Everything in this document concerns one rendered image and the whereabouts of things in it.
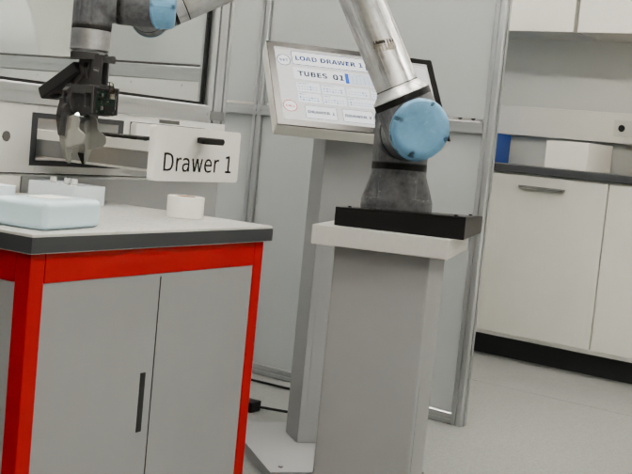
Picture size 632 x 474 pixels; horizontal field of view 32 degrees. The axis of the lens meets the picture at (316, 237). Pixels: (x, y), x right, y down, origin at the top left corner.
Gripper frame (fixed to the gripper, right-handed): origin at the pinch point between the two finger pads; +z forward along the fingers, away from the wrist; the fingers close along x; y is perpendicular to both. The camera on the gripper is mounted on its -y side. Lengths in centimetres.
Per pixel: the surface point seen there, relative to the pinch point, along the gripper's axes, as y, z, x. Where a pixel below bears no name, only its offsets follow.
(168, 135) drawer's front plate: 10.7, -5.6, 14.9
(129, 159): 3.0, -0.2, 12.5
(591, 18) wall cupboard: -23, -76, 353
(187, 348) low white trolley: 36.3, 30.5, -5.7
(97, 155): -5.6, -0.1, 12.3
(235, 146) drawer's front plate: 10.1, -4.6, 38.3
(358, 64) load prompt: -11, -31, 124
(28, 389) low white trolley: 37, 32, -43
